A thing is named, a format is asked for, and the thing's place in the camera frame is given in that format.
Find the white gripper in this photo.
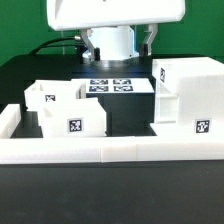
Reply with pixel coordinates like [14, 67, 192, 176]
[46, 0, 185, 62]

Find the white front drawer tray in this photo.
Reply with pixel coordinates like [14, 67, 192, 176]
[38, 98, 107, 138]

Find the white drawer tray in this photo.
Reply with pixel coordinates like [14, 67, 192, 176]
[38, 98, 107, 138]
[24, 80, 86, 111]

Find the white drawer cabinet box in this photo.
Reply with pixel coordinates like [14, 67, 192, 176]
[151, 57, 224, 137]

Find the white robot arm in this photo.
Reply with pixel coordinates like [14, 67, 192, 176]
[46, 0, 185, 67]

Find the white rear drawer tray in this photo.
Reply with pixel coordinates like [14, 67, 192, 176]
[24, 80, 86, 111]

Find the white marker tag sheet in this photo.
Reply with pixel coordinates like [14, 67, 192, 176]
[72, 78, 154, 94]

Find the white U-shaped fence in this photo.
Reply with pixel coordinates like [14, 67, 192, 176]
[0, 104, 224, 164]

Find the thin grey cable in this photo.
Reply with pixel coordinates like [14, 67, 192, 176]
[60, 30, 66, 56]

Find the black cable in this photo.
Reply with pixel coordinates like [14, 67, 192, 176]
[29, 36, 83, 56]

